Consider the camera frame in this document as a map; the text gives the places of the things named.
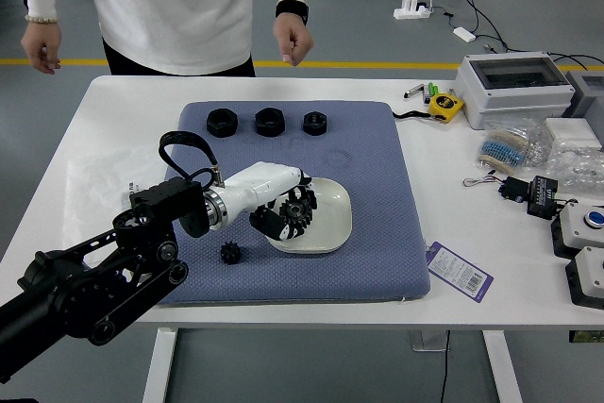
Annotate person's right hand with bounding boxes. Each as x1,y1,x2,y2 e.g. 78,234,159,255
21,21,62,76

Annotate person's left hand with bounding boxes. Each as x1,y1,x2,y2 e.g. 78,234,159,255
272,13,315,68

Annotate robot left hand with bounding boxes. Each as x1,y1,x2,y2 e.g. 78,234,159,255
217,160,318,243

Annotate large black gear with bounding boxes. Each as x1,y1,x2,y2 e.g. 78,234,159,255
277,190,318,234

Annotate white square dish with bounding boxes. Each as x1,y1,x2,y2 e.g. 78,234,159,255
266,176,354,255

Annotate small black gear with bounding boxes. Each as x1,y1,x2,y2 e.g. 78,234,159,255
220,241,243,266

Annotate big black hex nut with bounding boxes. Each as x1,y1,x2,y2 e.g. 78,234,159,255
254,107,286,138
206,109,239,139

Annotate small black hex nut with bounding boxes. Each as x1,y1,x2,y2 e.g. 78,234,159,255
302,110,329,137

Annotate white foam box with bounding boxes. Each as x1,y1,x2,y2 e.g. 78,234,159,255
545,118,603,152

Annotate dark grey box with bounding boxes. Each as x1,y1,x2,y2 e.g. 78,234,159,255
563,71,604,121

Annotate control box with blue button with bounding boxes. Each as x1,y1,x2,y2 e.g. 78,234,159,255
550,202,604,260

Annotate white black control box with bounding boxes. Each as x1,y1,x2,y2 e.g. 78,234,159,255
564,245,604,311

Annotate dark box under table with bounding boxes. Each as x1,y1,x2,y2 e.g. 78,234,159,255
568,329,604,345

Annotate black wristwatch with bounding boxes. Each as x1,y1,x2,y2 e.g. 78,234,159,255
275,0,310,26

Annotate blue-grey padded mat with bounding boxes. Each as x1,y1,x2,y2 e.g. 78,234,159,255
155,100,433,308

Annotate white power strip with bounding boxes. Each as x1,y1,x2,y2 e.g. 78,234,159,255
394,0,433,21

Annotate person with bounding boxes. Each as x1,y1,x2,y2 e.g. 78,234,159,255
13,0,316,77

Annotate clear printed plastic bag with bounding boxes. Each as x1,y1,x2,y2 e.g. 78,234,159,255
65,145,166,234

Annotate yellow tape measure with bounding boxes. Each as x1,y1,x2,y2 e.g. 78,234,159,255
428,93,466,124

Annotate purple barcode tag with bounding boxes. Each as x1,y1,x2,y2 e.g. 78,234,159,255
424,241,495,304

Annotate white table leg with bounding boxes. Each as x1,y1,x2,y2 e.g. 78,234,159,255
141,327,179,403
480,329,524,403

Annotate clear bag of resistors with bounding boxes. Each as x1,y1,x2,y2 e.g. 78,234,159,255
474,122,548,173

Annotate small black servo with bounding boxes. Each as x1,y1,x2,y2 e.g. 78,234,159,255
499,176,532,204

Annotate black electronic module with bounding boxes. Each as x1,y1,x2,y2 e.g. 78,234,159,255
526,175,561,220

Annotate clear bag of parts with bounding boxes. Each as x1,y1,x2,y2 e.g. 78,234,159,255
546,145,604,194

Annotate black tape measure strap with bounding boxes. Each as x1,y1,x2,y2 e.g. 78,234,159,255
391,109,433,121

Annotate black floor cable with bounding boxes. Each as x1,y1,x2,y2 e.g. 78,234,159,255
441,0,604,75

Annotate thin coloured servo wires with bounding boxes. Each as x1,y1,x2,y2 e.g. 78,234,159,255
462,175,506,189

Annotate grey metal bracket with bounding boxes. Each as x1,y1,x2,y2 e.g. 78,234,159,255
409,329,449,353

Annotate grey electrical enclosure box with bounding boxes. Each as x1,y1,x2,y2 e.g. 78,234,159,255
455,52,577,131

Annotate thin black hanging cable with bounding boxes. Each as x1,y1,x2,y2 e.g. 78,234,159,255
438,329,452,403

